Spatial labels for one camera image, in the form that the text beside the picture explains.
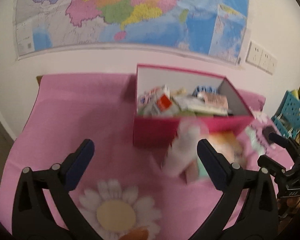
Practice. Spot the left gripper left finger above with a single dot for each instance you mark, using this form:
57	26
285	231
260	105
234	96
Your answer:
31	215

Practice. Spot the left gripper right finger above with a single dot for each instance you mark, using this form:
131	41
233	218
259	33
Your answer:
247	208

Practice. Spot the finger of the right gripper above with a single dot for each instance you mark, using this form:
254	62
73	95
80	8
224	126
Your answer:
274	168
292	147

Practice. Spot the black power adapter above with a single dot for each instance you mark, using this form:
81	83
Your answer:
266	131

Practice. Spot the blue plastic basket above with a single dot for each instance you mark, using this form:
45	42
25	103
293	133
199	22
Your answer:
287	116

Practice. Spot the orange teal tissue box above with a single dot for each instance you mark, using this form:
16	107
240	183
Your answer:
224	143

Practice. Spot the pink barcode packet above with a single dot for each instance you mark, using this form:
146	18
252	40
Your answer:
216	100

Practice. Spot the white plastic bottle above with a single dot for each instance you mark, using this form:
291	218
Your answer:
183	148

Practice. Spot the pink flower tablecloth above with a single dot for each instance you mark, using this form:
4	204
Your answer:
123	191

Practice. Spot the blue checked fabric bow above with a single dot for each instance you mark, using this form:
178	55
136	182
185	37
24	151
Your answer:
206	89

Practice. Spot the red white small packet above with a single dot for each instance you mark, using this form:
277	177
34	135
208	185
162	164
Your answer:
162	103

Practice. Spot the pink cardboard box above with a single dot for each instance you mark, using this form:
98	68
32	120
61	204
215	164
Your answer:
154	129

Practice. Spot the white wall socket middle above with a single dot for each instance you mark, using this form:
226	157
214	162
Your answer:
265	60

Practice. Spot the white wall socket left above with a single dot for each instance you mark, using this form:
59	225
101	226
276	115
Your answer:
254	54

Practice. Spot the colourful wall map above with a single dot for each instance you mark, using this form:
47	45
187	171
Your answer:
211	27

